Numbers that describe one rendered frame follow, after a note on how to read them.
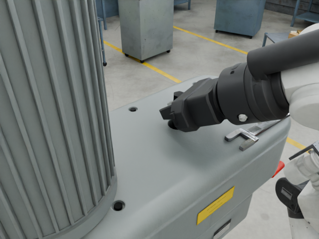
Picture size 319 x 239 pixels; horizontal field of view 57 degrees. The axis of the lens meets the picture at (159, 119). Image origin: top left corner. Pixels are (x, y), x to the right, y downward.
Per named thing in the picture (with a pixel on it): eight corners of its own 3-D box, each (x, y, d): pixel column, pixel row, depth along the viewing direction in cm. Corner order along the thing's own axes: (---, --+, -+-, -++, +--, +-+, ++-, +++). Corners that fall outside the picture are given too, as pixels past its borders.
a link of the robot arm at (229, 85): (185, 150, 46) (256, 145, 38) (160, 96, 44) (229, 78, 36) (219, 114, 55) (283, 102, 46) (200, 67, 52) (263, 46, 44)
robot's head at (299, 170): (307, 180, 88) (285, 160, 88) (337, 166, 81) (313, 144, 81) (303, 195, 83) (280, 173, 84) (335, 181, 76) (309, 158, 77)
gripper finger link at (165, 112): (159, 105, 52) (186, 98, 48) (166, 120, 53) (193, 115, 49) (154, 109, 51) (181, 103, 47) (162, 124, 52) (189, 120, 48)
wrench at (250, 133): (302, 95, 62) (303, 91, 61) (320, 102, 59) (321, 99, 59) (224, 139, 50) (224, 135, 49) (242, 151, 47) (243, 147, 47)
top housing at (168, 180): (201, 119, 82) (207, 67, 73) (286, 170, 66) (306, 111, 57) (37, 206, 58) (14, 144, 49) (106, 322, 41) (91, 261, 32)
